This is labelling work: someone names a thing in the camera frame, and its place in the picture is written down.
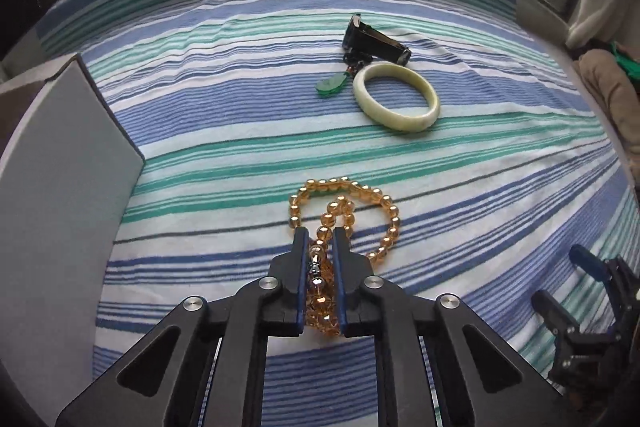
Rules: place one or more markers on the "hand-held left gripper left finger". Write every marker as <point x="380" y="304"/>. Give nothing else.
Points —
<point x="300" y="287"/>

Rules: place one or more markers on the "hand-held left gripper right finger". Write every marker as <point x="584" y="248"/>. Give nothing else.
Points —
<point x="341" y="287"/>

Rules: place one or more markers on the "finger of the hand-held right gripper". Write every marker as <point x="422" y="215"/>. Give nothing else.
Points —
<point x="590" y="259"/>
<point x="552" y="309"/>

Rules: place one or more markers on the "white cardboard box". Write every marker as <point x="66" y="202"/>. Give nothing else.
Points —
<point x="65" y="187"/>

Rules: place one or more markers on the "blue green striped bed sheet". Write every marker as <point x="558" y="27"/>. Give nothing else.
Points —
<point x="475" y="207"/>

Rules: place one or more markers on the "pale jade bangle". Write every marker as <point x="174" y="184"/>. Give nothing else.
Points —
<point x="365" y="99"/>

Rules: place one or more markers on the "green pendant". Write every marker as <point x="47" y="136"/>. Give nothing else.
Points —
<point x="332" y="84"/>

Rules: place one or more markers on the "green cloth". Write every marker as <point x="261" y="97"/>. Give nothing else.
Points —
<point x="627" y="59"/>

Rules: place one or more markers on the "black wristwatch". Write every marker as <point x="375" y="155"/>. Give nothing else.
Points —
<point x="372" y="39"/>

